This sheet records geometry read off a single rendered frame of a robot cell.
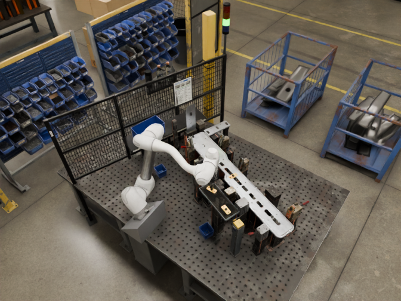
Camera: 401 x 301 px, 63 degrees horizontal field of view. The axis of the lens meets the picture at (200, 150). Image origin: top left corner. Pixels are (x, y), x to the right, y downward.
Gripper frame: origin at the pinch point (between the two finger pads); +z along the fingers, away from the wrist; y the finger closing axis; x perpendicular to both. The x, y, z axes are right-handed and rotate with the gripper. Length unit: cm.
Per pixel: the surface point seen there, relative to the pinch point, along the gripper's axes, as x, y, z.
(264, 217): -44, 14, 21
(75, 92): 239, 34, 32
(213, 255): -23, -26, 51
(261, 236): -52, -4, 19
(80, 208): 159, -49, 119
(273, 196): -40, 35, 19
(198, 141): 54, 50, 21
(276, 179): -24, 79, 51
